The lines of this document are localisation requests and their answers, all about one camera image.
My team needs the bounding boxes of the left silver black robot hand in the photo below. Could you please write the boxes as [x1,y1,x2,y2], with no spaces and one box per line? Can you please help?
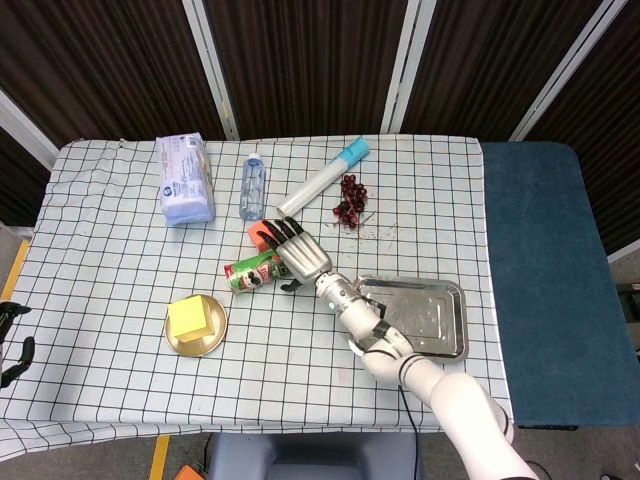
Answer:
[0,301,36,390]

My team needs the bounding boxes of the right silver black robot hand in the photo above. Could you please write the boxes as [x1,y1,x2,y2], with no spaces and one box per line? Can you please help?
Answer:
[263,215,335,294]

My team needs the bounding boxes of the green chips can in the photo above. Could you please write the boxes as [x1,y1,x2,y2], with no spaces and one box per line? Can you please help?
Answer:
[223,248,291,294]

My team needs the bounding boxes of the yellow foam cube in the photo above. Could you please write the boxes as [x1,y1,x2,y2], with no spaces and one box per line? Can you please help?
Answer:
[167,295,216,344]

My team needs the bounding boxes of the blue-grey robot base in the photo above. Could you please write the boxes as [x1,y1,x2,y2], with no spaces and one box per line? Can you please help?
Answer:
[207,432,424,480]

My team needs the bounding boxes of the orange foam cube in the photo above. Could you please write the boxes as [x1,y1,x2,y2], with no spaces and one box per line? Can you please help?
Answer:
[247,221,279,253]

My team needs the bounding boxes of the dark red grape bunch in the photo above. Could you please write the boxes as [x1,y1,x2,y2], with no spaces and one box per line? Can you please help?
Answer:
[332,173,369,229]

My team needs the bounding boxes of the cling film roll blue end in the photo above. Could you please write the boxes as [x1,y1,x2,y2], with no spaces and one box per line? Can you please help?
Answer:
[276,136,371,220]

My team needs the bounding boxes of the clear plastic water bottle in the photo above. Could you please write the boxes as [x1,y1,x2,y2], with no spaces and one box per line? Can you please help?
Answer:
[239,152,268,222]

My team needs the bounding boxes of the white checkered tablecloth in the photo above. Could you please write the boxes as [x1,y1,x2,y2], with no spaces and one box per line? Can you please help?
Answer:
[0,134,515,459]

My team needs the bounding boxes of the rectangular steel tray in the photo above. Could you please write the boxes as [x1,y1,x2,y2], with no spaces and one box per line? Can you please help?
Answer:
[349,273,470,363]

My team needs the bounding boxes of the blue tissue paper pack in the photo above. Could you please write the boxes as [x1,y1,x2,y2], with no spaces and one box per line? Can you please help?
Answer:
[154,131,217,229]

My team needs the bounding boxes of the round steel plate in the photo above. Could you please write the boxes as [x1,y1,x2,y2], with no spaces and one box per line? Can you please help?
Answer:
[163,293,229,358]

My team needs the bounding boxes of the black cable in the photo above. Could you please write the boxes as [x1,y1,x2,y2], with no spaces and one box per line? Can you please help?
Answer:
[397,383,422,435]

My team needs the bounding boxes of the dark folding screen white frame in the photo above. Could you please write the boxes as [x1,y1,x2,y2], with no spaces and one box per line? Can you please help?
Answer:
[0,0,640,261]

